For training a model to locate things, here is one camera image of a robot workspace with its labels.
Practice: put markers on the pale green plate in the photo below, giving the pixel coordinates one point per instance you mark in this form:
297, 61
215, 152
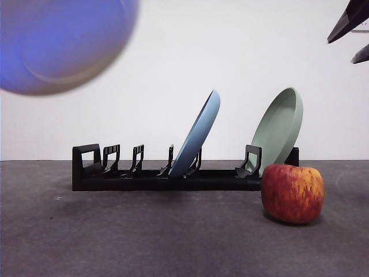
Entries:
276, 130

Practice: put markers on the black plate rack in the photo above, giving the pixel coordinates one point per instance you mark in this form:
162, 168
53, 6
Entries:
144, 181

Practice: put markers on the red yellow apple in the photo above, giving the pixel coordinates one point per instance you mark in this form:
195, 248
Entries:
291, 193

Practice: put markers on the pale yellow cream plate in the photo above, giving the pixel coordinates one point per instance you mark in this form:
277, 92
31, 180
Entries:
63, 43

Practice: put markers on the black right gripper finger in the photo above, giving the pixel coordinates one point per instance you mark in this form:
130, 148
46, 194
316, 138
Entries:
353, 17
361, 54

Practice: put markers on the light blue plate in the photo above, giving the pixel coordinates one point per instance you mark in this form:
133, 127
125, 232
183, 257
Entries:
199, 130

